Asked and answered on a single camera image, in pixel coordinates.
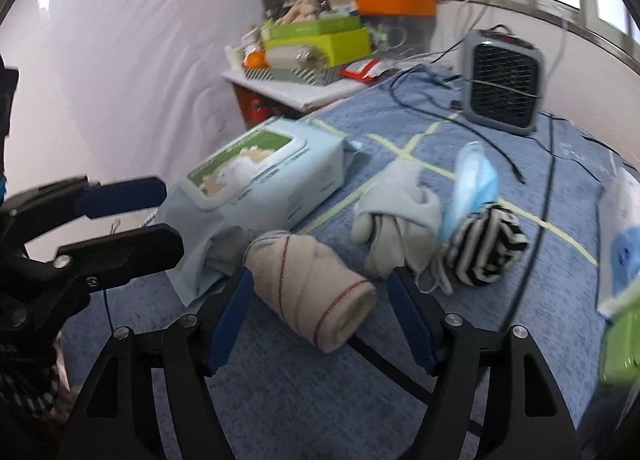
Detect lime green round container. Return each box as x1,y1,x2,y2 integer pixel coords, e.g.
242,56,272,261
599,308,639,386

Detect grey sock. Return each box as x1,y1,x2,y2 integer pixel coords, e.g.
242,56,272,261
352,159,454,295

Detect blue plaid tablecloth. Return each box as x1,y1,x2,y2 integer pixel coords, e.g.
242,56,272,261
60,65,637,459

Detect beige bandage sock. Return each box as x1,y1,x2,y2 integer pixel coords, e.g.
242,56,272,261
244,231,378,354

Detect black power cable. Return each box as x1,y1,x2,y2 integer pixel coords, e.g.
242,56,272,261
387,38,557,331

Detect grey space heater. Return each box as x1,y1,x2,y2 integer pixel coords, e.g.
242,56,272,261
460,24,544,136

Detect tissue pack blue white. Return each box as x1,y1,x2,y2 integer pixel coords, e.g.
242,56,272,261
597,167,640,320

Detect wet wipes pack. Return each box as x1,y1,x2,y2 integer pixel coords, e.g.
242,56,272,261
154,119,360,305

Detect blue face mask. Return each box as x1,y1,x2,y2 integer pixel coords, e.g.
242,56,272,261
440,141,499,241

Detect green gift boxes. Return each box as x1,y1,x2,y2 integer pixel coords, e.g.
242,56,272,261
262,16,371,66

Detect white side table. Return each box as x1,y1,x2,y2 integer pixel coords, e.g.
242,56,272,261
222,70,368,127

